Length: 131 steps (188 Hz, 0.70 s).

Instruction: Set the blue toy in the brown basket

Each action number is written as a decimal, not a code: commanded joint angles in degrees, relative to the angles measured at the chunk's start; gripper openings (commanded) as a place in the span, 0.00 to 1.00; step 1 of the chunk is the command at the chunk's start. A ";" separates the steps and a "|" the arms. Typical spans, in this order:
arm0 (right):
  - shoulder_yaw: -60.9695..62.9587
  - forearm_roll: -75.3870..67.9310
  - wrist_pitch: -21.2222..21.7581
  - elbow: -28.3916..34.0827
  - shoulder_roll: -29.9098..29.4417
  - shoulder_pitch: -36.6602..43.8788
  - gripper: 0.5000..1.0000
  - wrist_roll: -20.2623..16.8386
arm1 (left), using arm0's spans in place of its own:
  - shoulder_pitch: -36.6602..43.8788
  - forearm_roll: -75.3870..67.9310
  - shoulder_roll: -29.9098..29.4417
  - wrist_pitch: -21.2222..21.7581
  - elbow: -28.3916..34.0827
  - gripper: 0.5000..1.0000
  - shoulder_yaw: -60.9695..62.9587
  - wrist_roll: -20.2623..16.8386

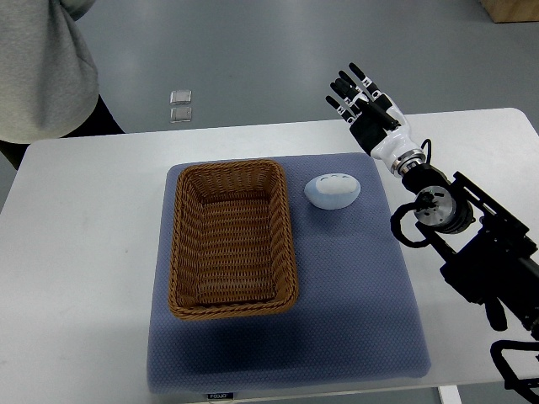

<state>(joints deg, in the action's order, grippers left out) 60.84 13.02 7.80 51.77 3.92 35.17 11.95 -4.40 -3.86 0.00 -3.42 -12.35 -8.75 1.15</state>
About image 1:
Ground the brown wicker basket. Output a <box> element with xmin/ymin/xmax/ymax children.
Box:
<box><xmin>168</xmin><ymin>159</ymin><xmax>299</xmax><ymax>321</ymax></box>

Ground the wooden box corner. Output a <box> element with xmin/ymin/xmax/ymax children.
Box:
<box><xmin>479</xmin><ymin>0</ymin><xmax>538</xmax><ymax>24</ymax></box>

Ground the person in grey sweater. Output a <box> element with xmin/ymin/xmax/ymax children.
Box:
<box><xmin>1</xmin><ymin>1</ymin><xmax>122</xmax><ymax>168</ymax></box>

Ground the upper metal floor plate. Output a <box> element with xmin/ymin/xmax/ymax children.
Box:
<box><xmin>169</xmin><ymin>89</ymin><xmax>192</xmax><ymax>105</ymax></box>

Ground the white table leg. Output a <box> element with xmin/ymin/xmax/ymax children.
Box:
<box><xmin>437</xmin><ymin>385</ymin><xmax>462</xmax><ymax>404</ymax></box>

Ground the blue foam cushion mat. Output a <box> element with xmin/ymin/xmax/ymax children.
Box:
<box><xmin>147</xmin><ymin>152</ymin><xmax>430</xmax><ymax>394</ymax></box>

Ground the blue white plush toy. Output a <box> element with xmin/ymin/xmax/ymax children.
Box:
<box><xmin>304</xmin><ymin>173</ymin><xmax>361</xmax><ymax>210</ymax></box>

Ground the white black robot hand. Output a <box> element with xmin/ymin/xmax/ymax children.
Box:
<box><xmin>325</xmin><ymin>62</ymin><xmax>423</xmax><ymax>166</ymax></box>

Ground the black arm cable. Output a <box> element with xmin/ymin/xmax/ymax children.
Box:
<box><xmin>489</xmin><ymin>338</ymin><xmax>539</xmax><ymax>404</ymax></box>

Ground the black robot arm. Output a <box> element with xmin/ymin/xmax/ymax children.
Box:
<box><xmin>326</xmin><ymin>63</ymin><xmax>538</xmax><ymax>338</ymax></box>

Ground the lower metal floor plate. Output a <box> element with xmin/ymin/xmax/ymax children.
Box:
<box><xmin>169</xmin><ymin>106</ymin><xmax>192</xmax><ymax>123</ymax></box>

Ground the metal floor plate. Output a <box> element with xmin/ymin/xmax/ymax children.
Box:
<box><xmin>169</xmin><ymin>89</ymin><xmax>192</xmax><ymax>105</ymax></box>
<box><xmin>169</xmin><ymin>106</ymin><xmax>192</xmax><ymax>123</ymax></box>

